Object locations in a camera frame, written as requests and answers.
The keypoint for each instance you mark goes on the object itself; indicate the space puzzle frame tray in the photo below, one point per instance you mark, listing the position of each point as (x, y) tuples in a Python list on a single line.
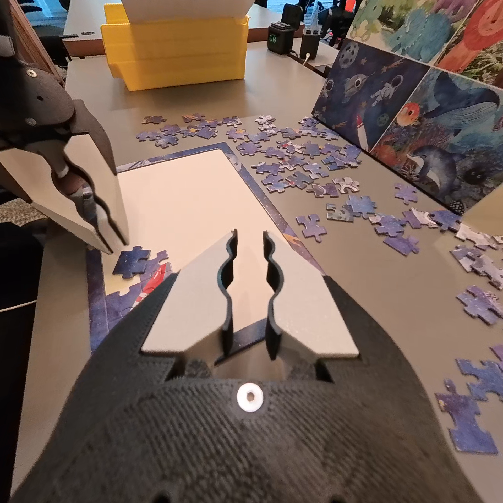
[(188, 196)]

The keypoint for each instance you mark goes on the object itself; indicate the four-picture puzzle reference board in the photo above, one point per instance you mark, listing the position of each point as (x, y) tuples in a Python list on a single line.
[(432, 118)]

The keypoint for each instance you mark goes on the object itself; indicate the wooden support beam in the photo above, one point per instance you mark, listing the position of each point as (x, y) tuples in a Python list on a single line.
[(35, 35)]

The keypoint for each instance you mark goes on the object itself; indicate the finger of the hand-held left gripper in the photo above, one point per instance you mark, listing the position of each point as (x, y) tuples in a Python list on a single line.
[(39, 184), (102, 177)]

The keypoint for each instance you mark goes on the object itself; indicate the puzzle pieces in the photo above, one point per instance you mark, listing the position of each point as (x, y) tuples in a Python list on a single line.
[(312, 226)]

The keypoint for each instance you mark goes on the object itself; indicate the yellow plastic bin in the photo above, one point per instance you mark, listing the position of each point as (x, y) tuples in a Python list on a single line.
[(177, 55)]

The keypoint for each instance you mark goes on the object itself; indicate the white cardboard sheet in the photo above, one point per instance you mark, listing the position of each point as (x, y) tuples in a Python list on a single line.
[(184, 8)]

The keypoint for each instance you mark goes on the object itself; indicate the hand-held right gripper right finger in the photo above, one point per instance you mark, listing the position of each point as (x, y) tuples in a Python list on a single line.
[(314, 314)]

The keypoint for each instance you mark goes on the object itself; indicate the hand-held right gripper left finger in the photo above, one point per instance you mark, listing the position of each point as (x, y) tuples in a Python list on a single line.
[(184, 314)]

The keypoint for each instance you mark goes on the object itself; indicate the assembled rocket puzzle section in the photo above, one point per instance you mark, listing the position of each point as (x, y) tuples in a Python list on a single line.
[(122, 298)]

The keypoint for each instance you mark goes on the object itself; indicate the black device green display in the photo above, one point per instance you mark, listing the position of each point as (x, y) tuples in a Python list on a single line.
[(281, 39)]

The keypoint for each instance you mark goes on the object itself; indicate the dark blue starry jigsaw piece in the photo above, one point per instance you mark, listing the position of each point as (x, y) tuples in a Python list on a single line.
[(131, 261)]

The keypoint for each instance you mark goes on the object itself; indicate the black charging dock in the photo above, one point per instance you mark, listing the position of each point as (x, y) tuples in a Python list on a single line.
[(310, 45)]

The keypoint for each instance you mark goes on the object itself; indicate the person's left hand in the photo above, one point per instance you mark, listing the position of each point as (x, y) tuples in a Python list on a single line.
[(74, 185)]

